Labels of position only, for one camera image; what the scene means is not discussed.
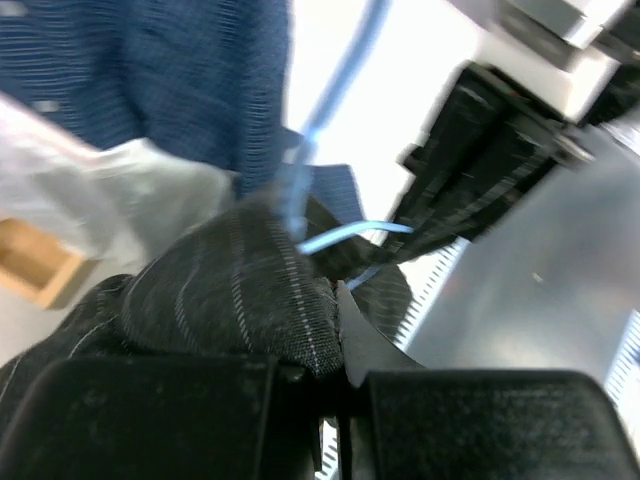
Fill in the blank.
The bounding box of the blue checked shirt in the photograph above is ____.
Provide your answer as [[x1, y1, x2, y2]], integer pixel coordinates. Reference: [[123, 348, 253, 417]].
[[0, 0, 369, 226]]

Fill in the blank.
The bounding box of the white shirt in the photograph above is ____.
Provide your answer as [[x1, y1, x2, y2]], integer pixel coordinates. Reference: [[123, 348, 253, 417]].
[[1, 95, 236, 265]]

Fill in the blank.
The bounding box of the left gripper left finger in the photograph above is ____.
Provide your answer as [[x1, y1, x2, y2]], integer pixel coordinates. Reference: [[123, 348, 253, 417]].
[[1, 357, 320, 479]]

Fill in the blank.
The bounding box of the black striped shirt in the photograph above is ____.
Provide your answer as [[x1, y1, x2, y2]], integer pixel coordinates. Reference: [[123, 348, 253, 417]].
[[0, 192, 416, 396]]

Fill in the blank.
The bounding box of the wooden clothes rack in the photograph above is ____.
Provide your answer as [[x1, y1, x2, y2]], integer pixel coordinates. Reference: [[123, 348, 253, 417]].
[[1, 218, 97, 310]]

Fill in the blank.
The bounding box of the light blue hanger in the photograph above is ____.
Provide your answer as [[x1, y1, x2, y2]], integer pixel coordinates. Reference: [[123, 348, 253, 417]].
[[274, 0, 416, 294]]

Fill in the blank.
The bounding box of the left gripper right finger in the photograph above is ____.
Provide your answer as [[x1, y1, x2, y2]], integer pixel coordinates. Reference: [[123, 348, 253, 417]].
[[335, 284, 639, 479]]

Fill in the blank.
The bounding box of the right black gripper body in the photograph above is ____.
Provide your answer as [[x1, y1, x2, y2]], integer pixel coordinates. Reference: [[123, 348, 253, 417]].
[[387, 62, 594, 260]]

